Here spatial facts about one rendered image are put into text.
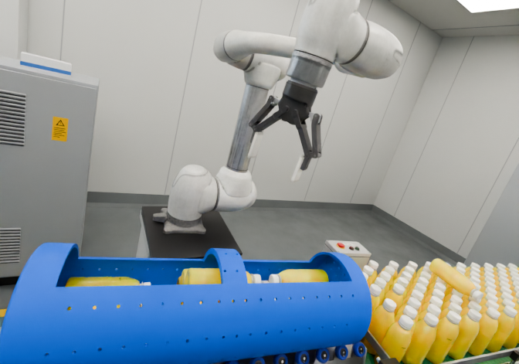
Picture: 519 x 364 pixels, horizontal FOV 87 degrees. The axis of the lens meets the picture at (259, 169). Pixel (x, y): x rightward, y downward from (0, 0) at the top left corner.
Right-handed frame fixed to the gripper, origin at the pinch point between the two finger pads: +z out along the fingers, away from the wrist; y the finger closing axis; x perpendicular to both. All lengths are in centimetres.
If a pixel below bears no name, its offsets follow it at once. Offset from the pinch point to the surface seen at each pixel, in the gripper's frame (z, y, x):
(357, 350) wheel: 52, -39, -28
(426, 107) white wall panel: -54, 18, -520
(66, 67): 16, 169, -20
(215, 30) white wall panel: -43, 218, -179
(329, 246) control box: 43, -11, -62
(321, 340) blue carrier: 42, -28, -9
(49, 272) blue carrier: 29, 19, 39
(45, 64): 17, 172, -10
